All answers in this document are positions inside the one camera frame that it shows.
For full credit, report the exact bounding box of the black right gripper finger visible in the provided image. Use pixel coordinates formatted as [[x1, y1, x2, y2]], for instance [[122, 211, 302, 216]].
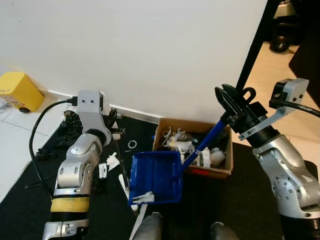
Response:
[[215, 86, 235, 121], [222, 84, 246, 112]]

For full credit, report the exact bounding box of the blue plastic dustpan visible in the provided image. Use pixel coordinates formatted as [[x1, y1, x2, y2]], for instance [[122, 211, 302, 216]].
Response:
[[128, 86, 257, 207]]

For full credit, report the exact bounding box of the black floor mat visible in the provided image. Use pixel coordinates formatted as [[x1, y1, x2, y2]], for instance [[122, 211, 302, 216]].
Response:
[[142, 142, 320, 240], [0, 112, 161, 240]]

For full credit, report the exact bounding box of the small white tag scrap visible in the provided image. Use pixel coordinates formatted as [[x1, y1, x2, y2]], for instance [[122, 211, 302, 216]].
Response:
[[98, 164, 109, 179]]

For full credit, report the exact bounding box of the black plastic bag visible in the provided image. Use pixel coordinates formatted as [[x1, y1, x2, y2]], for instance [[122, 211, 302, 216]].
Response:
[[50, 111, 83, 151]]

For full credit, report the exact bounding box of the cardboard box with trash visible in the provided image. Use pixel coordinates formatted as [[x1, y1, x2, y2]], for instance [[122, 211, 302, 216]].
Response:
[[152, 118, 234, 180]]

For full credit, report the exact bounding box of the dark cabinet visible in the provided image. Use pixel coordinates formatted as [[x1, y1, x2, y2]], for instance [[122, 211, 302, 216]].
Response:
[[289, 0, 320, 103]]

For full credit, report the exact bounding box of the yellow plastic box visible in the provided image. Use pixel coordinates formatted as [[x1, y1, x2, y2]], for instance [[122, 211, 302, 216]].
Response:
[[0, 71, 45, 114]]

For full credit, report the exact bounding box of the grey left robot leg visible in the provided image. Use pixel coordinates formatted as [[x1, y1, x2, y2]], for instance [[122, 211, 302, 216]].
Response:
[[132, 212, 164, 240]]

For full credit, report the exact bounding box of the grey robot leg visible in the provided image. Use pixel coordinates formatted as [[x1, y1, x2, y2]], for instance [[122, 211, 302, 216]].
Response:
[[132, 212, 164, 240], [210, 222, 240, 240]]

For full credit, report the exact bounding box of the grey right robot leg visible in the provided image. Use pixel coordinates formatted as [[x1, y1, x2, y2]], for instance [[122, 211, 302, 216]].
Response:
[[210, 222, 240, 240]]

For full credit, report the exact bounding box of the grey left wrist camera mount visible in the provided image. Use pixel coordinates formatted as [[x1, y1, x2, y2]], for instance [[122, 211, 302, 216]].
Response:
[[76, 90, 113, 146]]

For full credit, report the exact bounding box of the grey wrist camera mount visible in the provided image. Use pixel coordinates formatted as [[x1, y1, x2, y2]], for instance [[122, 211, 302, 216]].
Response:
[[238, 78, 310, 141], [76, 90, 113, 146]]

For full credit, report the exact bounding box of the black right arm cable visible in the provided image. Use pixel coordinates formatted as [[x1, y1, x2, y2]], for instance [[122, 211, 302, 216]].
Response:
[[270, 100, 320, 119]]

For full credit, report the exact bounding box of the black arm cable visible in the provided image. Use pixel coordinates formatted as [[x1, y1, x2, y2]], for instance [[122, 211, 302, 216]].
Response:
[[270, 100, 320, 119], [29, 99, 79, 201]]

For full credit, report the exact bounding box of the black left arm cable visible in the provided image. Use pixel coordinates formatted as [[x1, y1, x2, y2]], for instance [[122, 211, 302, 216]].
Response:
[[29, 99, 79, 201]]

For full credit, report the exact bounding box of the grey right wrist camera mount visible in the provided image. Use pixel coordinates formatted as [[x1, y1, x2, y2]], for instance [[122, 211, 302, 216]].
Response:
[[238, 78, 310, 141]]

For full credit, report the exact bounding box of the black door frame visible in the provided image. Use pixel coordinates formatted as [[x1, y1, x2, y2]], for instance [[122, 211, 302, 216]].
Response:
[[235, 0, 275, 92]]

